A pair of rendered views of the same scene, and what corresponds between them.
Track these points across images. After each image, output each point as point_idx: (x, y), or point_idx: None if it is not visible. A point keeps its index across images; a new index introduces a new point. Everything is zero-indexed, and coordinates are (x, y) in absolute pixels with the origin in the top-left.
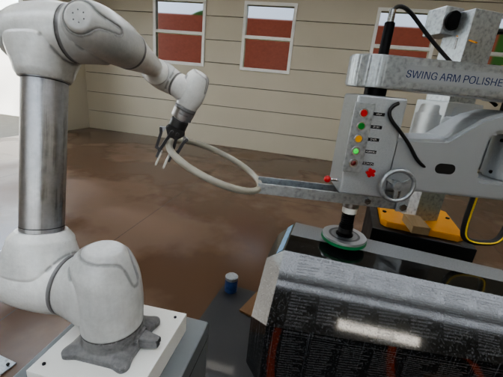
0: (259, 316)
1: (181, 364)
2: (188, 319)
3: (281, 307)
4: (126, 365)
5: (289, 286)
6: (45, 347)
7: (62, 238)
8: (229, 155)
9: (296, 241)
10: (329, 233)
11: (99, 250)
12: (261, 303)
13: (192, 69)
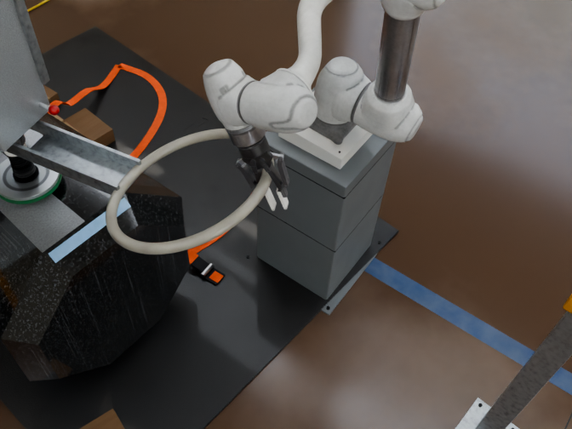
0: (180, 211)
1: None
2: (273, 145)
3: (160, 190)
4: None
5: (141, 186)
6: (378, 150)
7: (373, 82)
8: (132, 238)
9: (91, 204)
10: (44, 180)
11: (346, 63)
12: (172, 213)
13: (233, 62)
